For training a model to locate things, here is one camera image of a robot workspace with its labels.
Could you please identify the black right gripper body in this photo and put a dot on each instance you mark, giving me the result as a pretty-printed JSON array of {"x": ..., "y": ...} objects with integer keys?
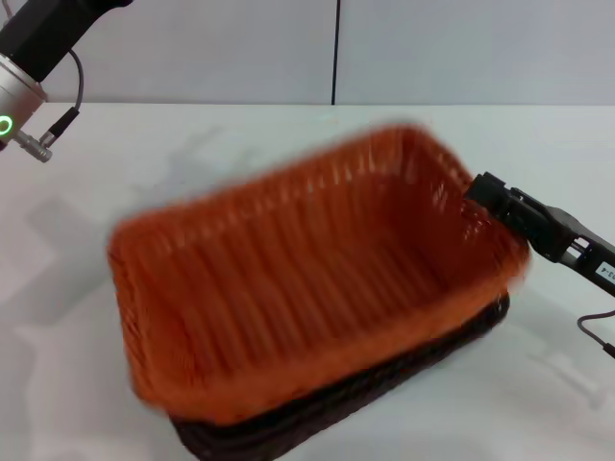
[{"x": 552, "y": 235}]

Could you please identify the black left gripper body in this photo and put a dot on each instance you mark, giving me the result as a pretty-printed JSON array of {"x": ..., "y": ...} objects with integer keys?
[{"x": 53, "y": 29}]

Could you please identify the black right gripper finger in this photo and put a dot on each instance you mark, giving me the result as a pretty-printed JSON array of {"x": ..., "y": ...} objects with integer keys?
[{"x": 487, "y": 192}]

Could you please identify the orange wicker basket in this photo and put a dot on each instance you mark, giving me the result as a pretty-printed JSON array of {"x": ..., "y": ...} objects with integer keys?
[{"x": 298, "y": 278}]

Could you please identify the dark brown wicker basket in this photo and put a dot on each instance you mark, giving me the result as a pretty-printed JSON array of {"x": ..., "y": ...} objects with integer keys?
[{"x": 336, "y": 398}]

